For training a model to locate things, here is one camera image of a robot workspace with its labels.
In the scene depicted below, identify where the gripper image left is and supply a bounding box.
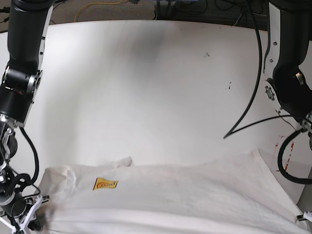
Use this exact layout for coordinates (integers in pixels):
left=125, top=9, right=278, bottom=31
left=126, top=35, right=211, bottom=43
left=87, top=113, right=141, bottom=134
left=0, top=194, right=53, bottom=234

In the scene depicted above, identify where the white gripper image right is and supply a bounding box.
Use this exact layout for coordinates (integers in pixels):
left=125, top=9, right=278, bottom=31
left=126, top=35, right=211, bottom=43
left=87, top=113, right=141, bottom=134
left=296, top=211, right=312, bottom=222

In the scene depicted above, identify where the white T-shirt with yellow logo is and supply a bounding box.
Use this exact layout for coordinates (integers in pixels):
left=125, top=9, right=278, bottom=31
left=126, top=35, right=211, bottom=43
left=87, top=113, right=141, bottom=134
left=39, top=150, right=310, bottom=234

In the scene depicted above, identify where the red tape rectangle marking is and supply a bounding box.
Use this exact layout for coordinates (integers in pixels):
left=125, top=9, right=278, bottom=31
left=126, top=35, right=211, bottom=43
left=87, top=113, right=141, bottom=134
left=273, top=135, right=294, bottom=172

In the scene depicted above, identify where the yellow cable on floor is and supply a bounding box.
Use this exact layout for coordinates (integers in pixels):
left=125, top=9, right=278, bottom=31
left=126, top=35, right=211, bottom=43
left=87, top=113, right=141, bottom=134
left=74, top=0, right=130, bottom=22

